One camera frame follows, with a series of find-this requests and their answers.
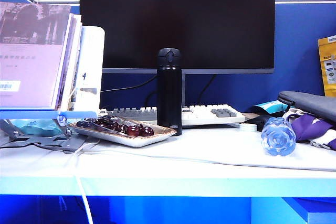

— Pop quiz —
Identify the black computer mouse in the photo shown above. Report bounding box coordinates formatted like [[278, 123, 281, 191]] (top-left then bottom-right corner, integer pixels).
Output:
[[245, 115, 275, 132]]

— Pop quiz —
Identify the metal strap clasp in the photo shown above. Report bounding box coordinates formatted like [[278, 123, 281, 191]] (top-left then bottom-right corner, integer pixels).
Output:
[[310, 140, 332, 151]]

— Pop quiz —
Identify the black monitor cable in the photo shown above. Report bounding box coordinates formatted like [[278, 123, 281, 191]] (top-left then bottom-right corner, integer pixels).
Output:
[[198, 74, 217, 105], [101, 73, 158, 93]]

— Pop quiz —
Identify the clear mineral water bottle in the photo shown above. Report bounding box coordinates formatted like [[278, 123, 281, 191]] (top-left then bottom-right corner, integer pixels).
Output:
[[261, 116, 297, 156]]

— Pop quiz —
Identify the grey laptop sleeve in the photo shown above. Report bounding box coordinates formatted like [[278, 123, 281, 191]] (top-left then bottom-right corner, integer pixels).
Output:
[[277, 90, 336, 123]]

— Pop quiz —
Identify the white and grey keyboard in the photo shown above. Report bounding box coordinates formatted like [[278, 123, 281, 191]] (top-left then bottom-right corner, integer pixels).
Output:
[[99, 104, 246, 128]]

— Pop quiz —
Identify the teal and white packet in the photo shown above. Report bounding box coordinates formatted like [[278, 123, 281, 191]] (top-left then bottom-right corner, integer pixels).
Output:
[[249, 100, 290, 116]]

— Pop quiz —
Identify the white tape roll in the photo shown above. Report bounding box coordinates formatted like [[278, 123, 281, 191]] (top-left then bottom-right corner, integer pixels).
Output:
[[239, 123, 259, 132]]

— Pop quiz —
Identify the silver tray with woven rim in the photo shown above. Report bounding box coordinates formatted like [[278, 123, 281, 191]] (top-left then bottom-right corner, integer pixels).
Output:
[[68, 118, 177, 148]]

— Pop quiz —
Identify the light grey desk mat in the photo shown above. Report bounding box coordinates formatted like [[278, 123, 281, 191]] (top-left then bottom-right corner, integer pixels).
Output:
[[78, 126, 336, 173]]

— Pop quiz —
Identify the yellow package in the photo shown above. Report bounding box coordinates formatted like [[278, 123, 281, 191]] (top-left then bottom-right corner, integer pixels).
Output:
[[317, 34, 336, 97]]

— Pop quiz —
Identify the purple cover book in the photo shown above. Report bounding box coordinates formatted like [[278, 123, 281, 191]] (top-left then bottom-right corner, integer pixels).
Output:
[[0, 1, 74, 109]]

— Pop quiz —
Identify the white binder folder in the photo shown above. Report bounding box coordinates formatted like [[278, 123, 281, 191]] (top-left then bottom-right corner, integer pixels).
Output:
[[67, 26, 106, 112]]

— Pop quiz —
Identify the thin white-edged book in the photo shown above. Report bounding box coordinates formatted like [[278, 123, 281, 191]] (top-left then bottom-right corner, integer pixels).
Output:
[[55, 13, 83, 111]]

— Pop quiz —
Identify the black thermos flask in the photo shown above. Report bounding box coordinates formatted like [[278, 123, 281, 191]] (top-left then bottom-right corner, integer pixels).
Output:
[[156, 47, 183, 137]]

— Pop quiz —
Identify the black computer monitor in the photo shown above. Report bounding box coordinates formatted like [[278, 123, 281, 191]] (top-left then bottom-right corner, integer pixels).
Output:
[[79, 0, 276, 107]]

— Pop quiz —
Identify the blue and metal book stand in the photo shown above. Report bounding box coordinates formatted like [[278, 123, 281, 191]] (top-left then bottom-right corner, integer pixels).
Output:
[[0, 108, 99, 154]]

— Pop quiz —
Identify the purple and white cloth bag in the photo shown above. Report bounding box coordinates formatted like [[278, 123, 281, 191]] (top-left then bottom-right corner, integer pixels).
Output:
[[285, 110, 336, 151]]

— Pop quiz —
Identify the white cable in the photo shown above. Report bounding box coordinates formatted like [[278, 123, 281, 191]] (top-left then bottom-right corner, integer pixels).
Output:
[[71, 140, 102, 224]]

